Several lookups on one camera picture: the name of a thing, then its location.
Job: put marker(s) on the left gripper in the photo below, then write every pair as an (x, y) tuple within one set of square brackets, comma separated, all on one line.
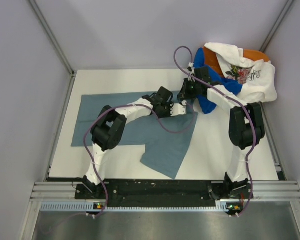
[(168, 114)]

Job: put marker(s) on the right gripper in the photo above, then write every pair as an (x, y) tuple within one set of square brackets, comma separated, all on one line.
[(183, 94)]

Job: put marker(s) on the grey-blue t shirt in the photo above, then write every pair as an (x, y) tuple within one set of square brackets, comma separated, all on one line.
[(166, 140)]

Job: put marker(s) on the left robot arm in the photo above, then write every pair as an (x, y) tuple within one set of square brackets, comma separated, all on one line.
[(106, 132)]

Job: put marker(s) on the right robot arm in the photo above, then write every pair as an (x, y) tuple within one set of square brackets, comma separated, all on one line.
[(246, 127)]

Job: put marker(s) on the white printed t shirt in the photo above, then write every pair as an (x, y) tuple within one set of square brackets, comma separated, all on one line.
[(256, 77)]

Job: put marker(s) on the orange basket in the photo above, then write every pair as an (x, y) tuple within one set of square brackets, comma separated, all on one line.
[(212, 61)]

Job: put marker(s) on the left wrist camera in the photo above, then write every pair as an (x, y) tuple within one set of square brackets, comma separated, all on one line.
[(178, 110)]

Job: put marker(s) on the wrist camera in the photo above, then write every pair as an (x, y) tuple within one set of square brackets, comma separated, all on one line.
[(191, 71), (178, 110)]

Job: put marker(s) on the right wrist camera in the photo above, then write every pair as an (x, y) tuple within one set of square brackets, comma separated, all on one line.
[(191, 71)]

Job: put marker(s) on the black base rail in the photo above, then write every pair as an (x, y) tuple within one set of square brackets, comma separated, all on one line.
[(156, 193)]

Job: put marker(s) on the aluminium frame profile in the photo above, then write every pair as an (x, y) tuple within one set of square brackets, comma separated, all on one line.
[(262, 190)]

